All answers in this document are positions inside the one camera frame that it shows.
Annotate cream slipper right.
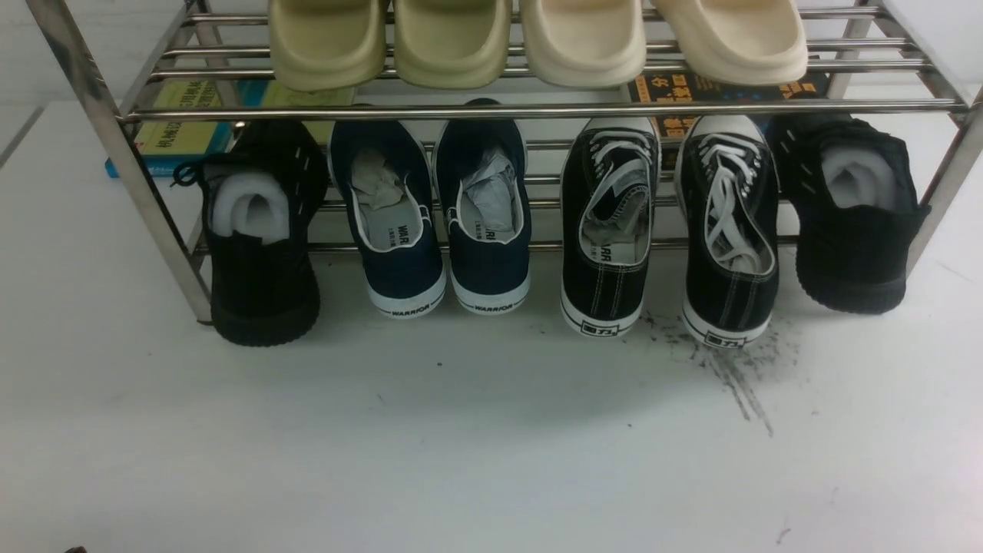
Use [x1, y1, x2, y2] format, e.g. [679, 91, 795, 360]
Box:
[650, 1, 809, 85]

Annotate olive green slipper right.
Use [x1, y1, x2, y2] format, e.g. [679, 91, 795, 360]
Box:
[393, 1, 512, 90]

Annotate stainless steel shoe rack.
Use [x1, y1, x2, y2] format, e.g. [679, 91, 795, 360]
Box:
[27, 1, 981, 326]

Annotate cream slipper left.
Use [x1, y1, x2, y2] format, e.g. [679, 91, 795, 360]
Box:
[518, 1, 648, 90]

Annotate olive green slipper left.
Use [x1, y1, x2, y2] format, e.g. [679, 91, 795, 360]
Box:
[268, 1, 390, 92]

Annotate navy canvas shoe left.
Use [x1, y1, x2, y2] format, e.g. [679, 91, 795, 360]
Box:
[329, 121, 447, 320]

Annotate black canvas sneaker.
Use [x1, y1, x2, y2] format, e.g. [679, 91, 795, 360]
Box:
[559, 117, 661, 337]
[674, 115, 779, 349]

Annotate black knit sneaker left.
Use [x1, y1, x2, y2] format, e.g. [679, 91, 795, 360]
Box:
[173, 119, 329, 347]

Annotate black knit sneaker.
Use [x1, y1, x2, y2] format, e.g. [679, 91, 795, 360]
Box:
[766, 114, 931, 315]
[173, 119, 329, 347]

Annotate navy canvas shoe right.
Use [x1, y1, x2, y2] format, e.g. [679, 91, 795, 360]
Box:
[429, 119, 531, 315]

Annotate yellow green book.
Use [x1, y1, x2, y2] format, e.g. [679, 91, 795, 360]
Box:
[134, 80, 357, 178]

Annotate black knit sneaker right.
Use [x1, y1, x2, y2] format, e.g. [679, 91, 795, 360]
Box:
[766, 114, 931, 315]

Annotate black orange book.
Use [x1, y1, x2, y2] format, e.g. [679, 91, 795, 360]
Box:
[621, 71, 831, 172]

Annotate navy canvas shoe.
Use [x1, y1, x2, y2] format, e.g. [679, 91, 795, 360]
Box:
[429, 119, 531, 315]
[329, 121, 447, 320]

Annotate olive green slipper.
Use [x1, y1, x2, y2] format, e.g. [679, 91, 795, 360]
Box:
[393, 1, 512, 90]
[268, 1, 390, 92]

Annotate cream slipper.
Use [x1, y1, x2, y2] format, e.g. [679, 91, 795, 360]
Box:
[518, 1, 648, 90]
[650, 1, 809, 85]

